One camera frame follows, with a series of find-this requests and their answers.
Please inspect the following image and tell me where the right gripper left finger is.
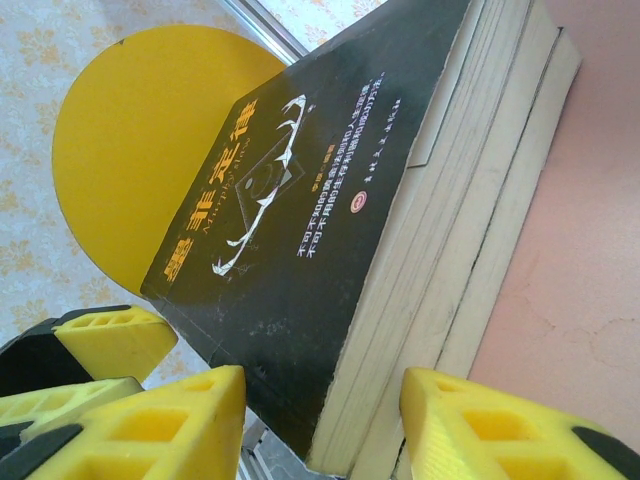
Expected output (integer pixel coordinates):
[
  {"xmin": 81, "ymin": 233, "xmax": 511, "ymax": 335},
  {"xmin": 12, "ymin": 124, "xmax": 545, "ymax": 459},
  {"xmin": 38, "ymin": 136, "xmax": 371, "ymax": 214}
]
[{"xmin": 0, "ymin": 364, "xmax": 247, "ymax": 480}]

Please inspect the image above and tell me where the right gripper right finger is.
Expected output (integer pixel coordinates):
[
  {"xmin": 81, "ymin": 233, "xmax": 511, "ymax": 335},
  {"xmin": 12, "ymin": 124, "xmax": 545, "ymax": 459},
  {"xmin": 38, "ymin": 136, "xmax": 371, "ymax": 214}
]
[{"xmin": 398, "ymin": 367, "xmax": 640, "ymax": 480}]

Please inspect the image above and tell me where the black antler cover book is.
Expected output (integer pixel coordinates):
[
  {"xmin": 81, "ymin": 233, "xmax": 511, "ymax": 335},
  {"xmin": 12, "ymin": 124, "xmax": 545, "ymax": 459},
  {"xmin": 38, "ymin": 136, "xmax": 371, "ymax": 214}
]
[{"xmin": 139, "ymin": 0, "xmax": 531, "ymax": 474}]

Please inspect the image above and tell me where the yellow pink blue shelf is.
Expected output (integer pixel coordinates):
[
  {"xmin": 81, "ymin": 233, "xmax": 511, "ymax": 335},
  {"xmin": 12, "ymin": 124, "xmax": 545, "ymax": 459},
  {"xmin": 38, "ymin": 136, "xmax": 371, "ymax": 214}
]
[{"xmin": 51, "ymin": 0, "xmax": 640, "ymax": 480}]

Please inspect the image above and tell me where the aluminium frame post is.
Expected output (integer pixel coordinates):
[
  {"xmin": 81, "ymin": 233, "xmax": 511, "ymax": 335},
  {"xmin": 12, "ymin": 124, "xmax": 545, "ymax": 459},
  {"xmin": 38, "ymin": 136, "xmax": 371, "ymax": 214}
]
[{"xmin": 234, "ymin": 0, "xmax": 321, "ymax": 69}]

